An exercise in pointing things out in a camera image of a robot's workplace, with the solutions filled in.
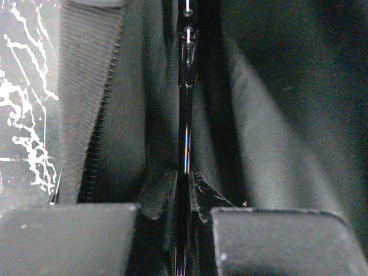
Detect black racket bag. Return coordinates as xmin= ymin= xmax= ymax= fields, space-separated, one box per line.
xmin=56 ymin=0 xmax=368 ymax=231

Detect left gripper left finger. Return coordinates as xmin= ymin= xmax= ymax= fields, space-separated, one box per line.
xmin=0 ymin=168 xmax=178 ymax=276

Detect badminton racket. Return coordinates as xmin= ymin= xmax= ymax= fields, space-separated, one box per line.
xmin=174 ymin=1 xmax=199 ymax=275

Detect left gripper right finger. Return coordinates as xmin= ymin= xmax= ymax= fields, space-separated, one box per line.
xmin=189 ymin=168 xmax=368 ymax=276

